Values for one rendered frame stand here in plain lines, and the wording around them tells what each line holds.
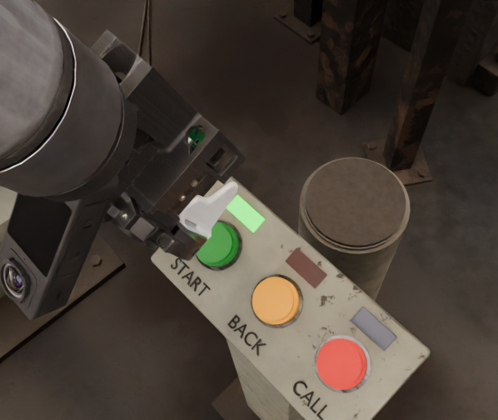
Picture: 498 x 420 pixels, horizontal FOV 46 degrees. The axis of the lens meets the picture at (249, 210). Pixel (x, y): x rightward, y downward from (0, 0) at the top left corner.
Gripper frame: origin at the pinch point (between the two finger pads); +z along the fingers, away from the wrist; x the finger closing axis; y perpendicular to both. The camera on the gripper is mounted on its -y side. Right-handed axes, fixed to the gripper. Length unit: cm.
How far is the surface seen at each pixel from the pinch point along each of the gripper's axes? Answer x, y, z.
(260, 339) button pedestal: -8.6, -3.4, 6.5
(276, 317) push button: -8.6, -0.9, 5.5
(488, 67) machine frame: 10, 59, 85
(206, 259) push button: -0.5, -1.5, 5.5
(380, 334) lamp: -15.7, 3.8, 6.4
